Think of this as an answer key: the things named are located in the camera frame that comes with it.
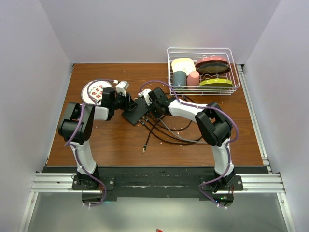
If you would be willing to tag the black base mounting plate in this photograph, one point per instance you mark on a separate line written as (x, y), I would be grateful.
(157, 182)

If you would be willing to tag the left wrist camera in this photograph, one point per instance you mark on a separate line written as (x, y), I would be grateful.
(122, 86)

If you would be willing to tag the aluminium frame rail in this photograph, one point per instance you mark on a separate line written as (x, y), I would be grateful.
(53, 206)

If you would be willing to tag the olive green bowl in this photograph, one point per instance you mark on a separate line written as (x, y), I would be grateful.
(218, 82)

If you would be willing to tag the white wire dish rack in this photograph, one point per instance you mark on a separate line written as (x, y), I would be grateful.
(195, 54)

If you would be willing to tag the round white patterned plate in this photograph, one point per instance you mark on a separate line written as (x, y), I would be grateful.
(92, 92)

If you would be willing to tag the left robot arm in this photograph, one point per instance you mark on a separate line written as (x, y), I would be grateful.
(76, 128)

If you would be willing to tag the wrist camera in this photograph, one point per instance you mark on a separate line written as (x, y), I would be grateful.
(122, 86)
(145, 94)

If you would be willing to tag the pink cup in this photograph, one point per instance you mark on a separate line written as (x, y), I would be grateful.
(193, 78)

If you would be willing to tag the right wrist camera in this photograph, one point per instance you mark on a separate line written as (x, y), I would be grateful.
(145, 94)

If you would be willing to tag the black brown bowl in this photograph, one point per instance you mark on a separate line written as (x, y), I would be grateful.
(213, 68)

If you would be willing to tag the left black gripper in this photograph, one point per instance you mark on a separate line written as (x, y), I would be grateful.
(130, 104)

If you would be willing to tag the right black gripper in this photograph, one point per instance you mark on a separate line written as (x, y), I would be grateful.
(157, 115)

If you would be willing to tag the black network switch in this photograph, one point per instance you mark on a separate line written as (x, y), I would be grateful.
(137, 113)

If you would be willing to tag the dark grey cup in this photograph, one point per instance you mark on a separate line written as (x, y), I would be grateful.
(179, 79)

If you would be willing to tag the cream yellow plate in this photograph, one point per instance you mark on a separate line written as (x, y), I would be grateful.
(183, 64)

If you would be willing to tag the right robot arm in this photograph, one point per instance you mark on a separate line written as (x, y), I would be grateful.
(214, 125)

